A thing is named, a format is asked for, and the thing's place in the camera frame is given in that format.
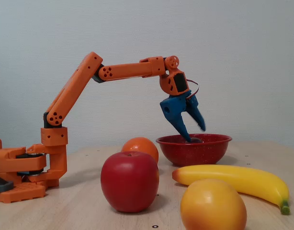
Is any yellow banana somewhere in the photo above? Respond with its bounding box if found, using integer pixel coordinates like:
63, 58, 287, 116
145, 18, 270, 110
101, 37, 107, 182
171, 164, 291, 216

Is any red speckled enamel bowl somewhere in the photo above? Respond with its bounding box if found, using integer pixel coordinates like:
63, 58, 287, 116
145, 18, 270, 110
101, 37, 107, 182
155, 133, 233, 167

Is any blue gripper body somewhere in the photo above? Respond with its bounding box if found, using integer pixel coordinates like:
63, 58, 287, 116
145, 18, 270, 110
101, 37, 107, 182
159, 90, 193, 120

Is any red apple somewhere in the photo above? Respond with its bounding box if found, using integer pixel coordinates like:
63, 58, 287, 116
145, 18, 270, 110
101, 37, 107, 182
100, 150, 160, 213

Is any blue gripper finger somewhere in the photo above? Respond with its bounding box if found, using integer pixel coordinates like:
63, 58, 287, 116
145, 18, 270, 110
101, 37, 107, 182
168, 112, 192, 144
186, 95, 206, 132

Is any grey table clamp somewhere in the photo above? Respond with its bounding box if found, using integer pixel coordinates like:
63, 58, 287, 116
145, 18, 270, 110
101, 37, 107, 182
0, 173, 14, 192

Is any orange robot base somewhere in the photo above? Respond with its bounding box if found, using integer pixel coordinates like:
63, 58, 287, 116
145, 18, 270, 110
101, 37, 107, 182
0, 138, 47, 204

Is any orange fruit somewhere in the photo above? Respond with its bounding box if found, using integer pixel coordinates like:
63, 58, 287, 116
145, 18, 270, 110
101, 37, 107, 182
121, 137, 159, 165

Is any yellow peach fruit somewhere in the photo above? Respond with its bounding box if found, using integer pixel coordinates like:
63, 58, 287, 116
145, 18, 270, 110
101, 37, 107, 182
180, 178, 248, 230

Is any red white black servo cable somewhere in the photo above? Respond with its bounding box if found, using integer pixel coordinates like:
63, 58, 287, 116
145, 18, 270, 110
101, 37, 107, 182
185, 79, 201, 100

